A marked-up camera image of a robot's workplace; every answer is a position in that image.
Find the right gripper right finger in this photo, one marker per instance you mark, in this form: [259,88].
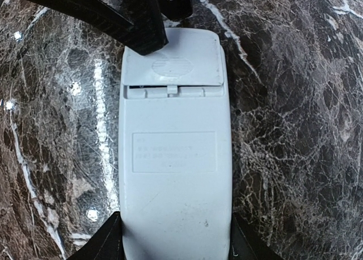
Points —
[245,244]

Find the white battery cover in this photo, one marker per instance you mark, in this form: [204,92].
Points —
[192,60]

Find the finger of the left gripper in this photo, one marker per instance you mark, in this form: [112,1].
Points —
[142,30]
[176,9]

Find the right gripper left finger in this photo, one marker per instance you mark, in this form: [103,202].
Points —
[105,244]

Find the white remote control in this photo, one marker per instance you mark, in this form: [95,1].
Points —
[175,176]

